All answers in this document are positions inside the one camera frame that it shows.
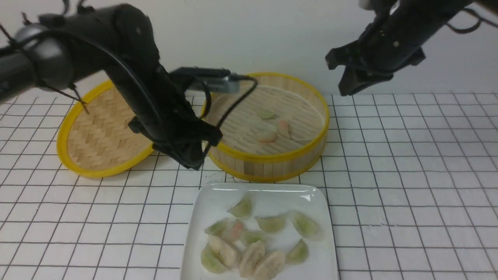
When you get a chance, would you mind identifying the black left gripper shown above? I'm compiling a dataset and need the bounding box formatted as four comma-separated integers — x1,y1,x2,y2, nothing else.
128,66,223,170

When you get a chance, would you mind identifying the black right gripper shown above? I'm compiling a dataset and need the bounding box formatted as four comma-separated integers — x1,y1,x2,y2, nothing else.
325,23,426,97

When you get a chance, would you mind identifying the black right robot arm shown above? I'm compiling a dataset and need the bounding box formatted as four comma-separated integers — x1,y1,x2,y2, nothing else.
325,0,497,97

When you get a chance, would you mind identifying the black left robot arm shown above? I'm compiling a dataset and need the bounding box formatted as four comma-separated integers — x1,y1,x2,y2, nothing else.
1,3,229,170

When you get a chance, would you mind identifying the green dumpling plate top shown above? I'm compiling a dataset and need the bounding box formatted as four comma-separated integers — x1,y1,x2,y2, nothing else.
227,194,253,219

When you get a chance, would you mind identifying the pink green dumpling plate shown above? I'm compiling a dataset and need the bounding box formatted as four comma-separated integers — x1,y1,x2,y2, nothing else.
204,218,244,243

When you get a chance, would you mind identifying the white square plate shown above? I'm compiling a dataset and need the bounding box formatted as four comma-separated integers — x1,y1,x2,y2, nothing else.
180,183,339,280

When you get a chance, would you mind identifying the green dumpling plate middle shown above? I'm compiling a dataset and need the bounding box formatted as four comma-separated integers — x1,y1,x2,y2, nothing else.
238,230,269,247

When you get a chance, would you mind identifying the beige dumpling plate left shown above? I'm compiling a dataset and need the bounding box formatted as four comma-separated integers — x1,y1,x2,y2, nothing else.
208,235,240,269

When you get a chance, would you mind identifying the beige dumpling plate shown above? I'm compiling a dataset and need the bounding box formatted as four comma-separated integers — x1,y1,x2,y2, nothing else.
252,250,286,280
208,235,240,269
238,241,266,278

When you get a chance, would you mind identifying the green dumpling plate centre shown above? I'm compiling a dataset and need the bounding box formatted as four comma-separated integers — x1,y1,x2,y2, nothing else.
254,214,287,233

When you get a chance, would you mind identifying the green dumpling plate lower left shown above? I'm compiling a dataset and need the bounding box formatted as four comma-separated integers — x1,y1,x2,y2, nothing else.
200,245,228,274

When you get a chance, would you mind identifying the beige dumpling plate bottom right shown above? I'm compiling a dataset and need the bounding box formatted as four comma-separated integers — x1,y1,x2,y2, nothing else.
252,250,286,280

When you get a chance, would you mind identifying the green dumpling plate lower right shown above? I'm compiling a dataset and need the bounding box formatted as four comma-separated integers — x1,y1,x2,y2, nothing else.
285,238,309,265

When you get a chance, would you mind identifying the pale dumpling in steamer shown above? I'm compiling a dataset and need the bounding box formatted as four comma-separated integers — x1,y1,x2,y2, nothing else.
256,130,278,143

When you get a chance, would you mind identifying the pink dumpling in steamer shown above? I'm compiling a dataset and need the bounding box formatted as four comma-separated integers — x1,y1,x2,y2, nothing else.
276,119,291,139

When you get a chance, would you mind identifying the green dumpling in steamer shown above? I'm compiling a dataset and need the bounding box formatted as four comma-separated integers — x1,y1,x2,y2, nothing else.
256,110,277,120

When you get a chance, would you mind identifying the bamboo steamer basket yellow rim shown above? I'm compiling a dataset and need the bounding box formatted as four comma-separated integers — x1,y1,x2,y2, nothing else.
209,72,330,182

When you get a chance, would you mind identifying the woven bamboo steamer lid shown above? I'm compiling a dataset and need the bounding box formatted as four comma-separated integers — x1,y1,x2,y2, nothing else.
56,81,153,178

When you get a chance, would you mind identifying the white black grid tablecloth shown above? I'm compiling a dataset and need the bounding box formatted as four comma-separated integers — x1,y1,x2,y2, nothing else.
0,92,498,280

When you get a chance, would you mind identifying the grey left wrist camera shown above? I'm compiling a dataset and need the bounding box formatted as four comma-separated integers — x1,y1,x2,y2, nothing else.
169,67,240,94

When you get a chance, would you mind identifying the black camera cable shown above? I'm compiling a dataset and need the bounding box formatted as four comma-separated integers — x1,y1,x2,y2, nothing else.
23,29,258,156

